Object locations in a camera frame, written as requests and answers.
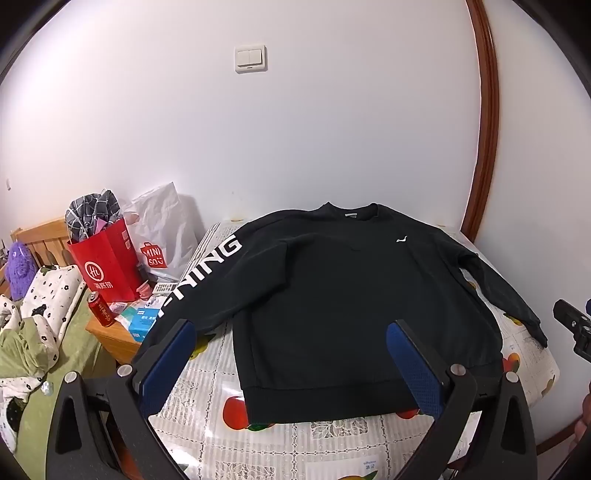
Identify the purple plush toy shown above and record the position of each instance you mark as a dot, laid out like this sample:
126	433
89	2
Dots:
21	272

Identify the white floral quilt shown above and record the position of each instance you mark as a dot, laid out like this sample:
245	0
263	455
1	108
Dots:
51	290

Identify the wooden headboard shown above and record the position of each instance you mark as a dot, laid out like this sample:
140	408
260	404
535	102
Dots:
46	240

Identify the black sweatshirt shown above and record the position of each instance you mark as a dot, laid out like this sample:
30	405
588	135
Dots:
346	300

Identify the white plastic bag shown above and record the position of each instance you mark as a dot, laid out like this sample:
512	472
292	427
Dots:
161	226

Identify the white remote control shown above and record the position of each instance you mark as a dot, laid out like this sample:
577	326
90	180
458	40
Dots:
164	289

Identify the white light switch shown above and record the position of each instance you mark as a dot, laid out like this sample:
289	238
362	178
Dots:
251	59

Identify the brown wooden door frame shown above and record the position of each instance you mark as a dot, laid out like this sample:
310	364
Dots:
487	138

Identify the grey plaid cloth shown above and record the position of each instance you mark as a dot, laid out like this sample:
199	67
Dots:
90	212

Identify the wooden nightstand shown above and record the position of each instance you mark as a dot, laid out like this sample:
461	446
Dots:
115	344

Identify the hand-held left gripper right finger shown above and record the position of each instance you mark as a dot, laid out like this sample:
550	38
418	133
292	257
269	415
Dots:
415	364

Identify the person's right hand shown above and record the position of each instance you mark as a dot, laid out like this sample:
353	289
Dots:
585	415

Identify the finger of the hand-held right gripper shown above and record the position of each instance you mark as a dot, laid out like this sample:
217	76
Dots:
575	325

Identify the white and blue box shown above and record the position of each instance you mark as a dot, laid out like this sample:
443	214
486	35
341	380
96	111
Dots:
150	304

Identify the fruit print tablecloth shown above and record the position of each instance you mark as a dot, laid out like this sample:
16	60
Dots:
207	392

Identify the red paper bag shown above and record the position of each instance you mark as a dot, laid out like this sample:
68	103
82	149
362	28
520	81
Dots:
108	263

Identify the green blanket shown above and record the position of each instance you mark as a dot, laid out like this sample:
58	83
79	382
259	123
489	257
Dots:
78	341

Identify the red soda can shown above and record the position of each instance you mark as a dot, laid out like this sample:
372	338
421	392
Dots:
101	311

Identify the blue cardboard box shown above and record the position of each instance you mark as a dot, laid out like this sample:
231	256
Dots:
142	325

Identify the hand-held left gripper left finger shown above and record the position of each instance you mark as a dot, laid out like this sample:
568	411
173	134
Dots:
170	356

